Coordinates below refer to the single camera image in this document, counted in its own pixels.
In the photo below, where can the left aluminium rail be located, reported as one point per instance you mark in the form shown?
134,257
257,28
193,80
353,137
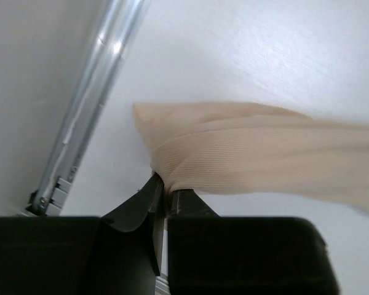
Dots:
111,41

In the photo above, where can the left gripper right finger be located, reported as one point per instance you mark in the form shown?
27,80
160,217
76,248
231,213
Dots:
186,203

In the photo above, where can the beige trousers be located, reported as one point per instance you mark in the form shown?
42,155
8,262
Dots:
240,148

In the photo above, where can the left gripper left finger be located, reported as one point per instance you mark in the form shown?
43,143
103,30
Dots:
143,214

